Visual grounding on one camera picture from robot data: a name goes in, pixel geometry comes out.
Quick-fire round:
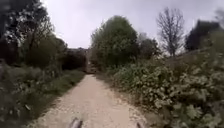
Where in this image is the large green leafy tree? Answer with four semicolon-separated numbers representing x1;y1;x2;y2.
89;15;140;69

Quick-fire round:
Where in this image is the pale gravel path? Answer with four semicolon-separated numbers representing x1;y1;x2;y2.
29;73;151;128

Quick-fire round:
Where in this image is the bare branched tree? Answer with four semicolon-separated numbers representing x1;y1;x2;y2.
156;7;186;58

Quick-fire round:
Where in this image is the green leafy undergrowth bank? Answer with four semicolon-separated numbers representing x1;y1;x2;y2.
96;33;224;128

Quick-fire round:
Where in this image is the grassy verge with weeds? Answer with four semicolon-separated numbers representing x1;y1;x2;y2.
0;61;86;128

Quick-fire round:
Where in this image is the dark trees group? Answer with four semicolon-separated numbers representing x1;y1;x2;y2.
0;0;88;72

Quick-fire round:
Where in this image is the dark green tree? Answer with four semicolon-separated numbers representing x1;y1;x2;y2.
184;19;223;52

